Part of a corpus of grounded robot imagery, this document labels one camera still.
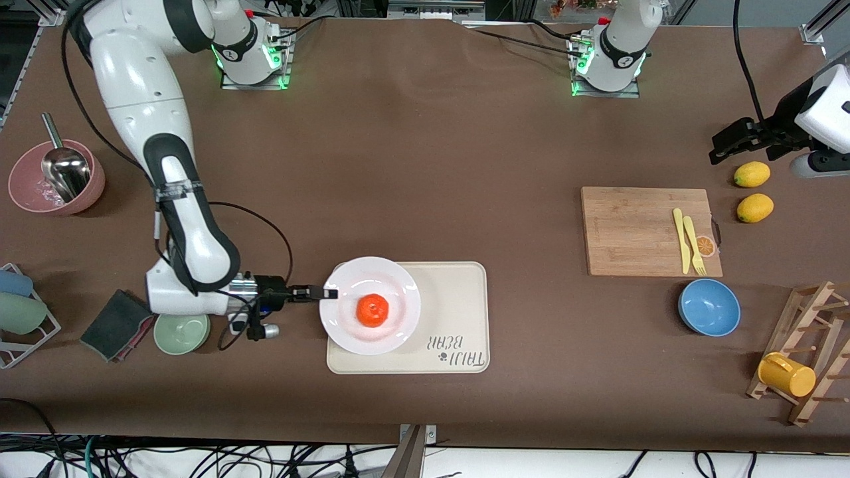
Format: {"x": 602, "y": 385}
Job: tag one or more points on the wooden peg rack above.
{"x": 807, "y": 312}

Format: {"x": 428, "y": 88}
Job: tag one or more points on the yellow plastic knife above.
{"x": 682, "y": 242}

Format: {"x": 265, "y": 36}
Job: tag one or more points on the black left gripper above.
{"x": 787, "y": 109}

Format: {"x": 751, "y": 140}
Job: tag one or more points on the grey metal bracket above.
{"x": 413, "y": 458}

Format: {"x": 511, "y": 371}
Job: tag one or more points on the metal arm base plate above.
{"x": 634, "y": 93}
{"x": 284, "y": 66}

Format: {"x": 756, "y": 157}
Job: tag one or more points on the pink folded cloth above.
{"x": 142, "y": 335}

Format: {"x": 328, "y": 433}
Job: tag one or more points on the white round plate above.
{"x": 398, "y": 292}

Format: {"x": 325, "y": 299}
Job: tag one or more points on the metal scoop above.
{"x": 66, "y": 174}

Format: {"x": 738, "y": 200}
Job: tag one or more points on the light green bowl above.
{"x": 181, "y": 334}

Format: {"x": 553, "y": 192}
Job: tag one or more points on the wooden cutting board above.
{"x": 631, "y": 226}

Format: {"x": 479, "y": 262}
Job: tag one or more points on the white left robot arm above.
{"x": 617, "y": 66}

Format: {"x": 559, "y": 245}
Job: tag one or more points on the yellow lemon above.
{"x": 755, "y": 208}
{"x": 752, "y": 174}

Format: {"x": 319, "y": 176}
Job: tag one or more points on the pale green cup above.
{"x": 20, "y": 313}

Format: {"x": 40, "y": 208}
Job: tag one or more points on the blue cup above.
{"x": 14, "y": 283}

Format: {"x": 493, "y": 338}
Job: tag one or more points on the orange flowers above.
{"x": 574, "y": 5}

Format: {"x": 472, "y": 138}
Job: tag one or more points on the cream tray with bear print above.
{"x": 458, "y": 299}

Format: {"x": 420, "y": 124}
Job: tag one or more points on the orange fruit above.
{"x": 373, "y": 311}

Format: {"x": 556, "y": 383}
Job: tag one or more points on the yellow cup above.
{"x": 787, "y": 376}

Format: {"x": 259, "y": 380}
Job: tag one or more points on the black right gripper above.
{"x": 269, "y": 288}

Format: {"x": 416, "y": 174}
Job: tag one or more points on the blue bowl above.
{"x": 709, "y": 307}

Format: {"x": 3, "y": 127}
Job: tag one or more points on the grey metal box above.
{"x": 435, "y": 9}

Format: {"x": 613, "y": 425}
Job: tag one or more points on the aluminium profile rail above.
{"x": 823, "y": 23}

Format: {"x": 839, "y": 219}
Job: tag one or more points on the pink bowl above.
{"x": 26, "y": 179}

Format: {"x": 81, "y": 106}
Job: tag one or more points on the dark grey folded cloth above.
{"x": 114, "y": 325}

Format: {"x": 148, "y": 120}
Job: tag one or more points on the yellow plastic fork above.
{"x": 692, "y": 239}

